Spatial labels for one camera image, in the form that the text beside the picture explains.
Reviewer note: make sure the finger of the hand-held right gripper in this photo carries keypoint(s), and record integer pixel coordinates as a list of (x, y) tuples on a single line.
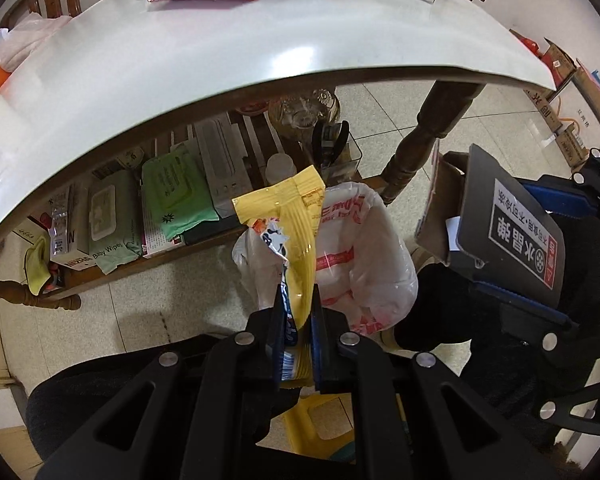
[(560, 197), (520, 302)]

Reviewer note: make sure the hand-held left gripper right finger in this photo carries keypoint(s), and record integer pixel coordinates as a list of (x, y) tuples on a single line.
[(319, 332)]

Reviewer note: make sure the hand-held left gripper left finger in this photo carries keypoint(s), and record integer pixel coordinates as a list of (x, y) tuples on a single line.
[(280, 317)]

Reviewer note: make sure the black packet white label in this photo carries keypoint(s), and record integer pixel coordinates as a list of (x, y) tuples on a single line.
[(510, 220)]

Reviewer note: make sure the white plastic bag red print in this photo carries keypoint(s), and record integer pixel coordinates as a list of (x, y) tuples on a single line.
[(375, 260)]

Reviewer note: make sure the yellow snack wrapper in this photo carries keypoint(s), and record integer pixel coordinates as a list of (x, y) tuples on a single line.
[(295, 220)]

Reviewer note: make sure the printed cardboard box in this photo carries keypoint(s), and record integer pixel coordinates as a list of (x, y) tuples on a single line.
[(542, 110)]

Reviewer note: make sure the yellow plastic stool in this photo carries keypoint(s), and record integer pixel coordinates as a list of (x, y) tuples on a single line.
[(320, 425)]

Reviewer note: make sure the large cardboard box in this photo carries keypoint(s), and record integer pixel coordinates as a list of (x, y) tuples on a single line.
[(597, 100)]

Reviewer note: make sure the brown cardboard piece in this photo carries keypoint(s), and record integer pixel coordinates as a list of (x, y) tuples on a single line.
[(437, 210)]

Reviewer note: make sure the open brown cardboard box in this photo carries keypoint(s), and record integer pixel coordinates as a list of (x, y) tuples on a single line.
[(560, 62)]

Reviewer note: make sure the white box red print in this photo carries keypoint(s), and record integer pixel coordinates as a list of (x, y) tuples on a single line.
[(160, 247)]

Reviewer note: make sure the wooden table leg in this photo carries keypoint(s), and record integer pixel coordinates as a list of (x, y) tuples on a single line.
[(430, 130), (25, 295)]

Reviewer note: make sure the bright green wet wipes pack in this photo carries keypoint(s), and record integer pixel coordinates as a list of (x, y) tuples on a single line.
[(177, 195)]

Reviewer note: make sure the white plastic tray pack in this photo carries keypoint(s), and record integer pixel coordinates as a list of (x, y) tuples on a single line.
[(222, 165)]

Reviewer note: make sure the clear plastic holder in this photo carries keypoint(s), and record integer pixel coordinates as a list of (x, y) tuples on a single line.
[(347, 160)]

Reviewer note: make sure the wooden table shelf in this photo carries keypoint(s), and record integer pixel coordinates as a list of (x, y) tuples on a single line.
[(105, 280)]

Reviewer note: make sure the grey-green baby wipes pack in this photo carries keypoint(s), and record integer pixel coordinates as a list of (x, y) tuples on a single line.
[(112, 220)]

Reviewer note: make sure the clear glass jar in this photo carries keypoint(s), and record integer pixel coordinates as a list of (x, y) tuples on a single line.
[(305, 110)]

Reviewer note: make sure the person's dark pants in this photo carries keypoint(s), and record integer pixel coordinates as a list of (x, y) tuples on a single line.
[(80, 395)]

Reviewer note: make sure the silver foil packet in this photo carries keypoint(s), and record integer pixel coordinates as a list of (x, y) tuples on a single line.
[(60, 230)]

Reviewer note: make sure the yellow-green cloth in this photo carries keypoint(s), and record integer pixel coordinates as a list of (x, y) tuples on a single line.
[(37, 265)]

